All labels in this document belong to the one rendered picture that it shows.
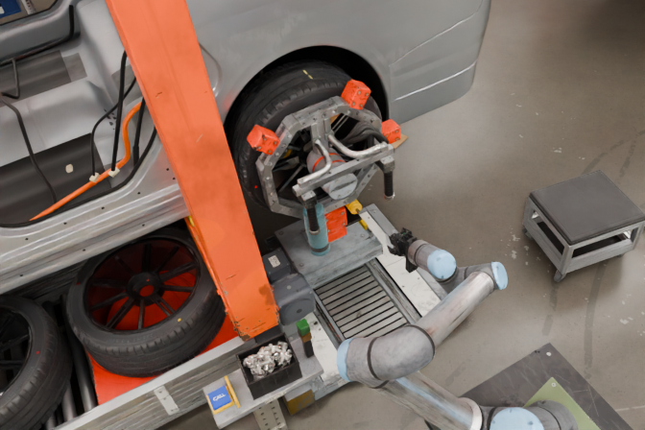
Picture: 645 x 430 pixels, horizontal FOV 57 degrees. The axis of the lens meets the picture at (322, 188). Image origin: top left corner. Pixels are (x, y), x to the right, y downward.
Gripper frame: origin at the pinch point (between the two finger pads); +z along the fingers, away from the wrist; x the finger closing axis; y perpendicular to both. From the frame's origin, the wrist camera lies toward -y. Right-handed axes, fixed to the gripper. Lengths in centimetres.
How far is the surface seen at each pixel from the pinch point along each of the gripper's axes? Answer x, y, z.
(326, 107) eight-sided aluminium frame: -1, 55, 16
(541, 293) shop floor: -71, -72, 8
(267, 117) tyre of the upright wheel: 20, 59, 24
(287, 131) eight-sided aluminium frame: 17, 53, 17
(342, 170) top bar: 7.0, 34.0, 3.8
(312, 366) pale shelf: 48, -28, -3
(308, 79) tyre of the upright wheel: -1, 66, 25
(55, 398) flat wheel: 139, -16, 53
